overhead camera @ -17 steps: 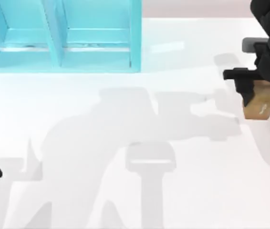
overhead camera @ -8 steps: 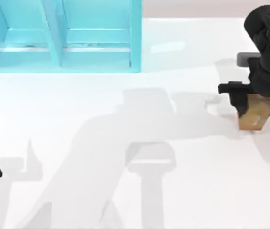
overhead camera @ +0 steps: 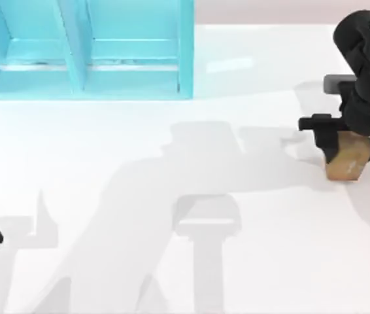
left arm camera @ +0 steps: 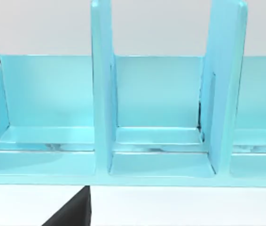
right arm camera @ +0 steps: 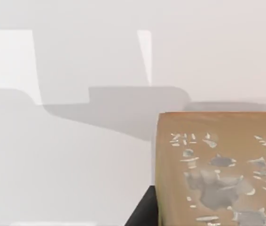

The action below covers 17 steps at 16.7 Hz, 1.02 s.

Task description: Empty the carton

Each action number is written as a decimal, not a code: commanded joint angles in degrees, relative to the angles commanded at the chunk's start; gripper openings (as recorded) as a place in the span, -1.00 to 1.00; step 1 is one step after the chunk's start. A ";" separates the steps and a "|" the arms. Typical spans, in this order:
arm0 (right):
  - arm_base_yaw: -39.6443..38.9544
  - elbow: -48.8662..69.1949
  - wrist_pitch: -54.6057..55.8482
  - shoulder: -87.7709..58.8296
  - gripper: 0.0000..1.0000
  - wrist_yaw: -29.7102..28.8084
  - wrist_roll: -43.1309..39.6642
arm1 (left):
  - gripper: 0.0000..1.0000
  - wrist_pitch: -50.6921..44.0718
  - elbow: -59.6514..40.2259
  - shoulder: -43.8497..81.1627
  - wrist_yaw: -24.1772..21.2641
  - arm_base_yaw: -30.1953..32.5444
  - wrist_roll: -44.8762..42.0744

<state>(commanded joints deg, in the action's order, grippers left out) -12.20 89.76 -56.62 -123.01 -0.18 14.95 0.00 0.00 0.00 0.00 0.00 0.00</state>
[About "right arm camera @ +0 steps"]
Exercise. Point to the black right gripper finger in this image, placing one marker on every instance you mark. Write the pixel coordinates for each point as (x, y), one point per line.
(146, 208)

